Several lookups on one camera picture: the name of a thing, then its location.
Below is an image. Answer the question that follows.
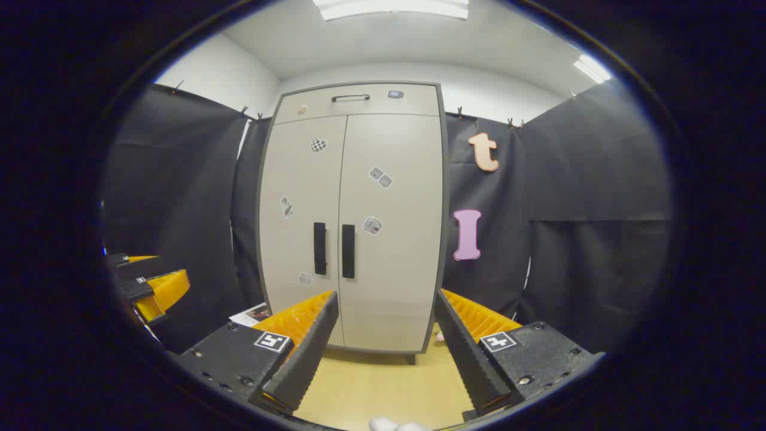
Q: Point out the double-door shoe cabinet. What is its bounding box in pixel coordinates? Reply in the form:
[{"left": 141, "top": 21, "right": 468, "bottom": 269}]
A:
[{"left": 256, "top": 81, "right": 451, "bottom": 366}]

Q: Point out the beige cabinet drawer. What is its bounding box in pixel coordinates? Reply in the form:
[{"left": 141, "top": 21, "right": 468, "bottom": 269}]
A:
[{"left": 274, "top": 83, "right": 442, "bottom": 125}]

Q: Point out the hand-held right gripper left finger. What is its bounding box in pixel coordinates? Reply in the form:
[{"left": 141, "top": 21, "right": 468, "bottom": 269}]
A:
[{"left": 174, "top": 290, "right": 340, "bottom": 417}]

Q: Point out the small ceiling light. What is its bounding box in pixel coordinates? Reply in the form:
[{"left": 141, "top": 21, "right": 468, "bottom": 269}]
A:
[{"left": 573, "top": 54, "right": 613, "bottom": 85}]

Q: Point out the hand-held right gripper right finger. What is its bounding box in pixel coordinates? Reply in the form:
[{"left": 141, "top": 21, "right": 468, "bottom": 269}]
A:
[{"left": 434, "top": 289, "right": 599, "bottom": 420}]

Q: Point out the long ceiling light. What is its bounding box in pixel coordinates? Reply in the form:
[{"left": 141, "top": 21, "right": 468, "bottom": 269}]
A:
[{"left": 314, "top": 0, "right": 469, "bottom": 22}]

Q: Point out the black backdrop cloth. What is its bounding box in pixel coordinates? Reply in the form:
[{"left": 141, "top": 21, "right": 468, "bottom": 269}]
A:
[{"left": 102, "top": 81, "right": 674, "bottom": 354}]

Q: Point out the beige shoe cabinet door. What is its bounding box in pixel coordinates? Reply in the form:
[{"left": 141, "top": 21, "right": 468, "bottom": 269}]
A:
[
  {"left": 259, "top": 115, "right": 348, "bottom": 348},
  {"left": 337, "top": 113, "right": 446, "bottom": 354}
]

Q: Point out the printed booklet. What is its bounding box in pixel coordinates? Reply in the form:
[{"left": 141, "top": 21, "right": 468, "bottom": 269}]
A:
[{"left": 229, "top": 302, "right": 273, "bottom": 328}]

